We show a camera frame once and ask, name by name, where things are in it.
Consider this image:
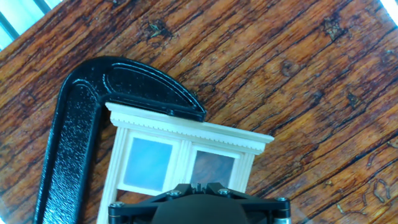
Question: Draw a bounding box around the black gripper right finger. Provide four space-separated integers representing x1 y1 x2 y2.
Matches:
199 182 292 224

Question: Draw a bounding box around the miniature wooden window frame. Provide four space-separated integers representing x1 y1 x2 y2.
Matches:
96 101 275 224

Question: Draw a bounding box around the small sliding window sash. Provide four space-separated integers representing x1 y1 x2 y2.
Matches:
188 145 244 194

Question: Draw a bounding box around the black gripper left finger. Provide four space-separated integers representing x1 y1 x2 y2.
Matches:
108 182 199 224

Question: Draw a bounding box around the wood grain table mat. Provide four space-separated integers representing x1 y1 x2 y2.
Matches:
0 0 398 224

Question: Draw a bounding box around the black C-clamp with steel screw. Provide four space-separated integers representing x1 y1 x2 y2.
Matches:
32 55 208 224

